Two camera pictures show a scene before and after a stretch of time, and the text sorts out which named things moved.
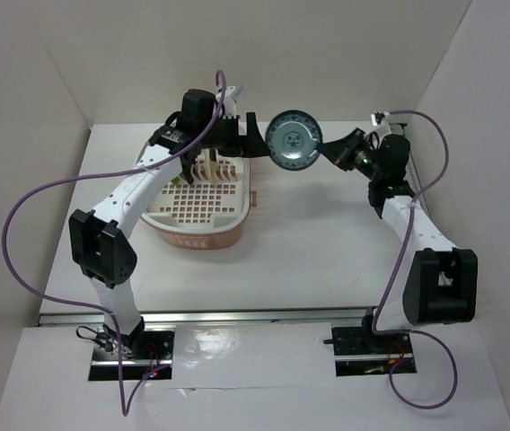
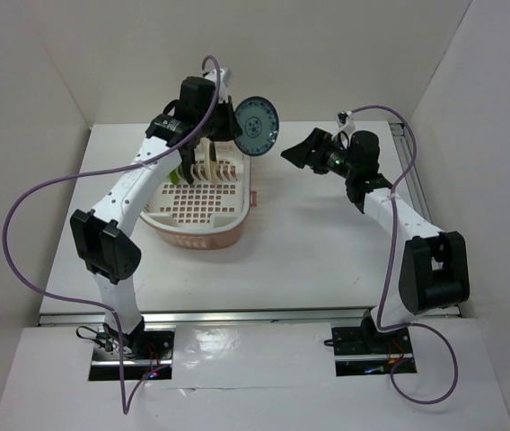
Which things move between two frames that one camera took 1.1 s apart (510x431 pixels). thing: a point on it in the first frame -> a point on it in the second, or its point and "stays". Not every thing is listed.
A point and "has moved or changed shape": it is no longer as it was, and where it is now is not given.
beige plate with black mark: (211, 163) stays
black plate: (187, 162) stays
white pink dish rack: (210, 213) stays
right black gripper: (340, 152) -> (302, 153)
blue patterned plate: (294, 137) has moved or changed shape
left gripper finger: (257, 146) -> (232, 128)
